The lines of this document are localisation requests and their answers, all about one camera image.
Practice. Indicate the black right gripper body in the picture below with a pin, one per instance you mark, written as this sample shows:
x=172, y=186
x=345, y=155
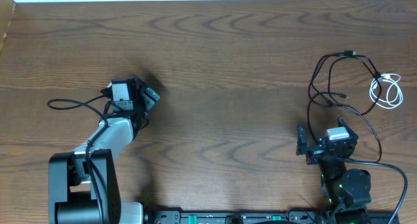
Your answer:
x=317, y=150

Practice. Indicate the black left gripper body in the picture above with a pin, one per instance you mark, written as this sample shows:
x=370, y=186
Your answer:
x=145, y=101

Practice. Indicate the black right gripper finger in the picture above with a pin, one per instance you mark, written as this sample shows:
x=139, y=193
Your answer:
x=302, y=143
x=342, y=124

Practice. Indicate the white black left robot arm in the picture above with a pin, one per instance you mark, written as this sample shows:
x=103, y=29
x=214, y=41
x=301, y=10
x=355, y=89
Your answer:
x=82, y=183

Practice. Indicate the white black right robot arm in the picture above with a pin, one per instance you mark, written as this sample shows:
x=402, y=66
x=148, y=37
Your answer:
x=348, y=190

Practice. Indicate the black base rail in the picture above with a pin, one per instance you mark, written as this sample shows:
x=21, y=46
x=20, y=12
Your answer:
x=292, y=216

